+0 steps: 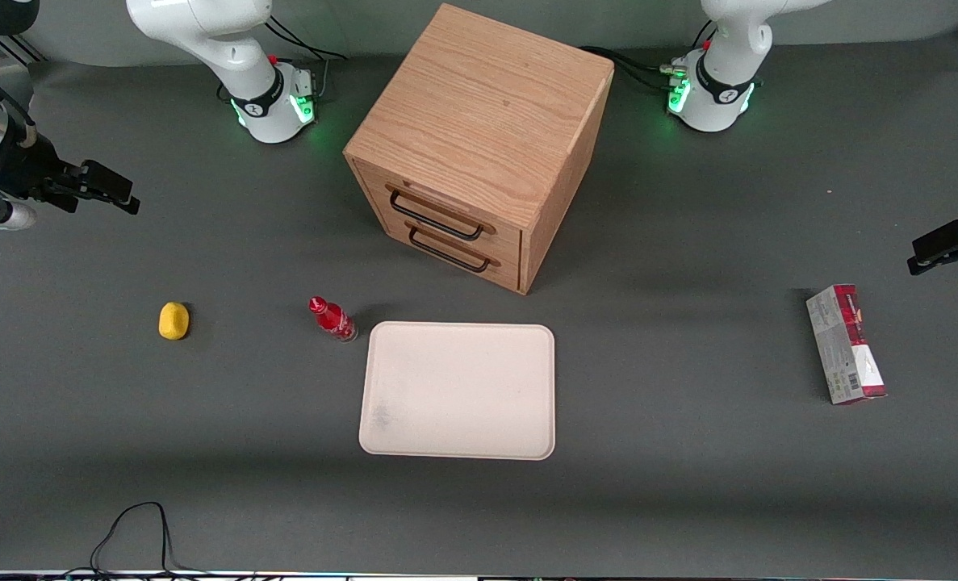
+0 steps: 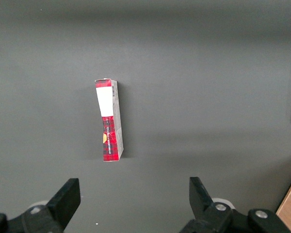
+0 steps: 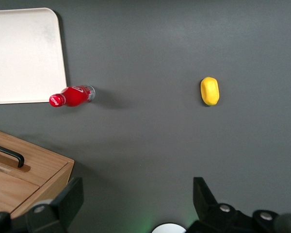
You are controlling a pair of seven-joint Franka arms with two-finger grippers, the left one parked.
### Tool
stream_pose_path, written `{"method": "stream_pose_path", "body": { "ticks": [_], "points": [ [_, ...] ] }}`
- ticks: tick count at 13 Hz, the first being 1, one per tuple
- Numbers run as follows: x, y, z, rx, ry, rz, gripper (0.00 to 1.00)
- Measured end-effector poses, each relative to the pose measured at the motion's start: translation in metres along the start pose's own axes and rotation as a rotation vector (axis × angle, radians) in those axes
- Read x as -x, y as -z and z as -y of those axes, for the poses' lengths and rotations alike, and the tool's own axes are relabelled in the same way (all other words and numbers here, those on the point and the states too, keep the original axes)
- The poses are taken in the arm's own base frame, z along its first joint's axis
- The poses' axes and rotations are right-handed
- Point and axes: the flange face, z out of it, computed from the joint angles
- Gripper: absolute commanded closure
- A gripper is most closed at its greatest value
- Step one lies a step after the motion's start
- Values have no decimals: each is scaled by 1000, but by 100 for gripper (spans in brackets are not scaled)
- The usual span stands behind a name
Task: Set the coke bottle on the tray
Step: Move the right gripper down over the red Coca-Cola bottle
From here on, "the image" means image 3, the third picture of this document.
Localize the yellow lemon toy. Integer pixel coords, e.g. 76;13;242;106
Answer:
200;76;220;106

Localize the black drawer handle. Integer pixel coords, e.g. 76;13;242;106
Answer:
0;142;25;168

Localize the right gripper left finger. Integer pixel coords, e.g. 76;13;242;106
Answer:
26;177;84;233

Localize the red coke bottle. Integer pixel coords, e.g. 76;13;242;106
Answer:
49;84;96;108

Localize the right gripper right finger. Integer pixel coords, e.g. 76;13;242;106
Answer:
188;176;253;233

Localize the cream plastic tray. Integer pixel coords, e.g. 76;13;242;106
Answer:
0;7;68;105

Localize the wooden drawer cabinet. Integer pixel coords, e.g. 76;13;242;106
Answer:
0;127;75;220

